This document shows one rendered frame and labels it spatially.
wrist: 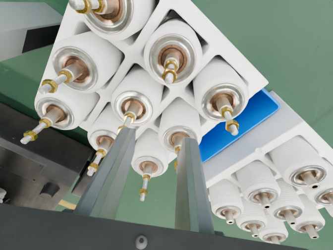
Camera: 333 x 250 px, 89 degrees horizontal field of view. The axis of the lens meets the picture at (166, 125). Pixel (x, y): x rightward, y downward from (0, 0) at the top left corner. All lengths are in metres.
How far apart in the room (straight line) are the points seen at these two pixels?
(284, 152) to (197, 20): 0.37
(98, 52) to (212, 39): 0.21
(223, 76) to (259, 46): 0.28
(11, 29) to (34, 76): 0.31
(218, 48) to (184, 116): 0.15
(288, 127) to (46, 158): 0.72
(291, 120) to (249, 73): 0.19
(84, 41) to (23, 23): 0.18
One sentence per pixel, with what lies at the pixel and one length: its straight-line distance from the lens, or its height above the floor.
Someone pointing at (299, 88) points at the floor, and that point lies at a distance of 0.69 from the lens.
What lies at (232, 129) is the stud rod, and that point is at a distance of 0.26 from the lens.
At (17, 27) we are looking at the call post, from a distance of 0.47.
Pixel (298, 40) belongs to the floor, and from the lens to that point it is 0.63.
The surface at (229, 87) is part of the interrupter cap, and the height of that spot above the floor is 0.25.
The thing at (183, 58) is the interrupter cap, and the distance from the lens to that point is 0.29.
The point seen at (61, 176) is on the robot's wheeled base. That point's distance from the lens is 0.69.
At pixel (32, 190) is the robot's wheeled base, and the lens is 0.92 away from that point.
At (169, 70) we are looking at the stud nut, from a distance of 0.21.
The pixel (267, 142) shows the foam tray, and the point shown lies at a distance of 0.52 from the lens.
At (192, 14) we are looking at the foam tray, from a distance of 0.35.
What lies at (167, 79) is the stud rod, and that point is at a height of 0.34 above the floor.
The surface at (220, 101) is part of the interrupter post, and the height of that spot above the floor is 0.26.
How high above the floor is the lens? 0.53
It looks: 54 degrees down
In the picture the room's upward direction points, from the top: 173 degrees counter-clockwise
